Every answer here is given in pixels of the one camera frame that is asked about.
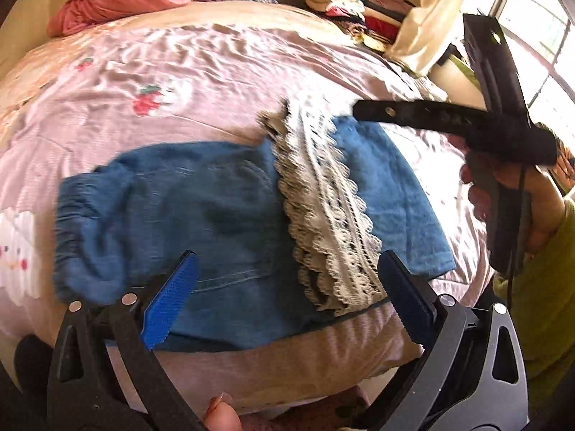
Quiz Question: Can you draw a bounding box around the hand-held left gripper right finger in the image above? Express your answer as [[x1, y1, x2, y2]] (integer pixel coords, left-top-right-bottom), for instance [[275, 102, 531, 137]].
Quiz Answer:
[[377, 250, 531, 431]]

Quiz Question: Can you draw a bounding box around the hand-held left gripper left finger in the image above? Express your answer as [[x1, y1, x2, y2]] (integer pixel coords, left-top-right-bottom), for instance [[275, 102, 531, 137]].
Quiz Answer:
[[47, 249, 212, 431]]

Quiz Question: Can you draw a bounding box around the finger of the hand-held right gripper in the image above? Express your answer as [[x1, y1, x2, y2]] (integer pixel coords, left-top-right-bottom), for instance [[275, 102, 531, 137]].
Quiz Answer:
[[353, 99, 490, 138], [463, 13, 533, 129]]

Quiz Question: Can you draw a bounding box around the blue denim pants lace trim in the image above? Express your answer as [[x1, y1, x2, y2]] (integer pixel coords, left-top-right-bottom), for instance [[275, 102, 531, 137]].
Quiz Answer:
[[53, 99, 454, 353]]

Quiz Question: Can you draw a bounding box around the forearm in green sleeve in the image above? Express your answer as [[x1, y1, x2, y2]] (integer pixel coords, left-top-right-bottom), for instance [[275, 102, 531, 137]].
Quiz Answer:
[[492, 198, 575, 373]]

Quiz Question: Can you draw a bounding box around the person's right hand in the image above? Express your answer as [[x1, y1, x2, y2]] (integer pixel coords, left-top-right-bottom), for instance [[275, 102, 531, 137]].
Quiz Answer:
[[449, 135, 567, 254]]

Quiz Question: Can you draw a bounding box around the person's left hand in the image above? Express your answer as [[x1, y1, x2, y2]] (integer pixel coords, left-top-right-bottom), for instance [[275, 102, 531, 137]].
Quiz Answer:
[[202, 392, 243, 431]]

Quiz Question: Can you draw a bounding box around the window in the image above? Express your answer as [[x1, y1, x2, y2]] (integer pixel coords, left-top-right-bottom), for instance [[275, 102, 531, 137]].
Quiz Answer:
[[487, 0, 575, 122]]

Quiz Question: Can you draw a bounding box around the cream curtain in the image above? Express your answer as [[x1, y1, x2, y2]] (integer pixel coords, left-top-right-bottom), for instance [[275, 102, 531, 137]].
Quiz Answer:
[[393, 0, 479, 77]]

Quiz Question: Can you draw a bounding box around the stack of folded clothes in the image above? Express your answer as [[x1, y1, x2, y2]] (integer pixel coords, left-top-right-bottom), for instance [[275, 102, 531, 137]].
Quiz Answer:
[[305, 0, 420, 52]]

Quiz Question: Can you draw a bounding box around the pink printed duvet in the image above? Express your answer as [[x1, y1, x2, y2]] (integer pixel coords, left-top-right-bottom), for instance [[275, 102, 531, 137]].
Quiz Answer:
[[0, 0, 495, 418]]

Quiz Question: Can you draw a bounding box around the black cable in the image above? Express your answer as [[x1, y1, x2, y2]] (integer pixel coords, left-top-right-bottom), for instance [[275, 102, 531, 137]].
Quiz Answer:
[[507, 166, 527, 308]]

